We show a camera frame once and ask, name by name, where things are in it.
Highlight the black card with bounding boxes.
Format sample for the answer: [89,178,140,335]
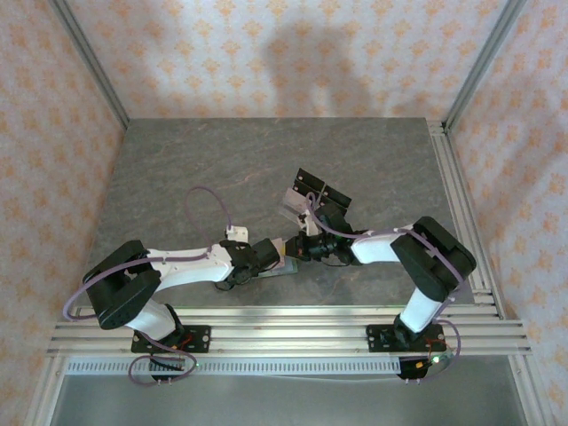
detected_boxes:
[321,190,350,210]
[292,176,325,196]
[296,167,328,188]
[326,181,353,206]

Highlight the grey metal panel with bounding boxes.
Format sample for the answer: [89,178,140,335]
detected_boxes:
[51,375,529,426]

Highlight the black right controller board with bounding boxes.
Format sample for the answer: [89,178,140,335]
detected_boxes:
[397,354,454,383]

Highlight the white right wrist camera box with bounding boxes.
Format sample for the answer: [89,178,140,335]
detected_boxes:
[299,208,321,239]

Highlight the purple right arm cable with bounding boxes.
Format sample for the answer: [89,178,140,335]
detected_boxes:
[304,191,471,383]

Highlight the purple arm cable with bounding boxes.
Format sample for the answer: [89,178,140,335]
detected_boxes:
[304,191,471,383]
[64,185,234,388]

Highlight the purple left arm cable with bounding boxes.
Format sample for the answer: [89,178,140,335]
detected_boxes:
[64,185,234,388]

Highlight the aluminium frame rail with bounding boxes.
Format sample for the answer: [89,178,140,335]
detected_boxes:
[46,304,533,357]
[428,118,506,320]

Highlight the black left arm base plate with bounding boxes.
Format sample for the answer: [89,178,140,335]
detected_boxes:
[130,325,211,355]

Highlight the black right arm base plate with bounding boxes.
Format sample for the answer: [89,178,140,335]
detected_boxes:
[367,323,446,354]

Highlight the white slotted cable duct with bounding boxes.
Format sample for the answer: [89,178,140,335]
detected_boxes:
[65,358,403,376]

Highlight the aluminium frame post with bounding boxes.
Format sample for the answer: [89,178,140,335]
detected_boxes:
[442,0,528,134]
[47,0,130,130]

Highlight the aluminium frame leg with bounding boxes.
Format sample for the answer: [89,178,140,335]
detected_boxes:
[509,354,554,426]
[24,354,67,426]

